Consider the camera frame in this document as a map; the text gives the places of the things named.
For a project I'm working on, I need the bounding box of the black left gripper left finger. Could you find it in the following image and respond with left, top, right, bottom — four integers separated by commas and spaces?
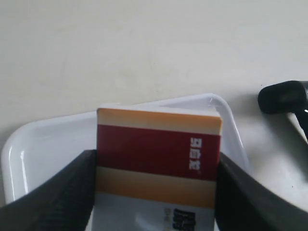
0, 150, 97, 231

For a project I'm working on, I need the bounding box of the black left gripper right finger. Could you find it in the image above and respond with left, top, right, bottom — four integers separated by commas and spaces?
215, 153, 308, 231

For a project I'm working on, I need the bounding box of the white red medicine box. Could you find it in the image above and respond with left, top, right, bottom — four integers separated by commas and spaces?
92, 105, 222, 231

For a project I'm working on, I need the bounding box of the black handheld barcode scanner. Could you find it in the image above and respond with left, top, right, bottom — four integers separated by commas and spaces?
257, 80, 308, 138

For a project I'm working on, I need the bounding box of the white plastic tray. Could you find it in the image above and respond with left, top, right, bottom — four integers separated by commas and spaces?
1, 93, 252, 203

